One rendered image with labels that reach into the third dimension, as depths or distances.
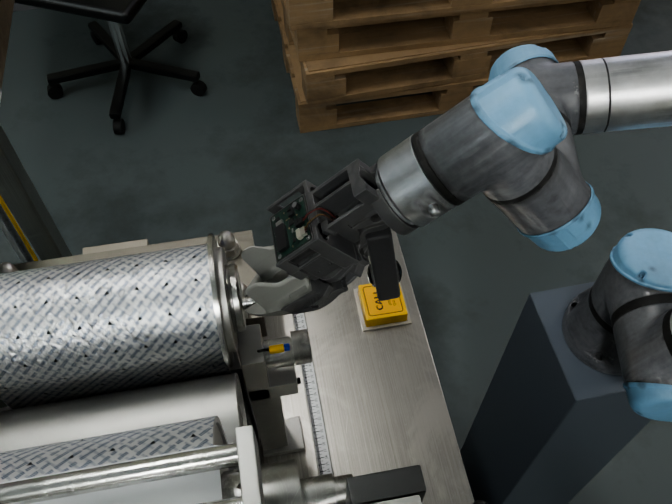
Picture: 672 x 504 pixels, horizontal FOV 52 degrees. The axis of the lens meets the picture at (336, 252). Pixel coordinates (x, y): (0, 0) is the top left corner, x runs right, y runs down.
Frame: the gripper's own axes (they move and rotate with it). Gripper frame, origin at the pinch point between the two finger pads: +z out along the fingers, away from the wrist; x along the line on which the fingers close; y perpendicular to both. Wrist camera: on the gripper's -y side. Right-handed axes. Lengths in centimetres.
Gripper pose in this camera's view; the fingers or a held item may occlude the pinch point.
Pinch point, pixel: (260, 300)
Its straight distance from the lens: 73.6
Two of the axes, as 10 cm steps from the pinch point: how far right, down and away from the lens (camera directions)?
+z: -7.5, 4.8, 4.4
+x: 1.8, 8.0, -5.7
